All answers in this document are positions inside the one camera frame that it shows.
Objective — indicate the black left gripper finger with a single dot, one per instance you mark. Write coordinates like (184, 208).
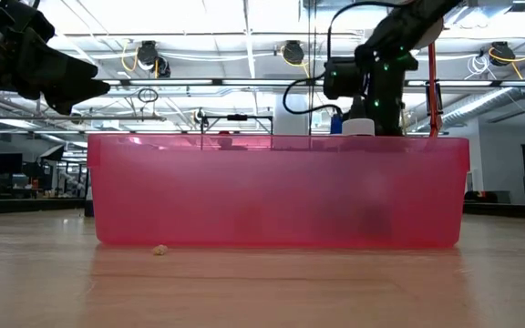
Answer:
(78, 93)
(53, 64)

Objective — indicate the black-tipped food coloring bottle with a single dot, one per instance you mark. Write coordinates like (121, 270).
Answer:
(358, 127)

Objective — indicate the blue bottle tip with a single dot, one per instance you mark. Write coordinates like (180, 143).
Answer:
(336, 125)

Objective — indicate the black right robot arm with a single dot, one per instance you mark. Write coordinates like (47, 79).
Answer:
(399, 27)

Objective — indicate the grey horizontal pipe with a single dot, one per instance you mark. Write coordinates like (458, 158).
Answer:
(126, 117)

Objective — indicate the white pillar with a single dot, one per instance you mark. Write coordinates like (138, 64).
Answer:
(292, 114)

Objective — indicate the black computer monitor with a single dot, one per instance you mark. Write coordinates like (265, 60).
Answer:
(6, 163)

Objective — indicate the black metal stand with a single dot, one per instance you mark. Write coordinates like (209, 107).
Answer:
(237, 117)

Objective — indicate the red translucent plastic bin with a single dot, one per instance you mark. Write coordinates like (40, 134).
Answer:
(244, 196)

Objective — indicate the small beige crumb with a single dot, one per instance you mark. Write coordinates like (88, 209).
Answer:
(160, 249)

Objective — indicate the silver ventilation duct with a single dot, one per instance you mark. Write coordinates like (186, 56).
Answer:
(476, 107)

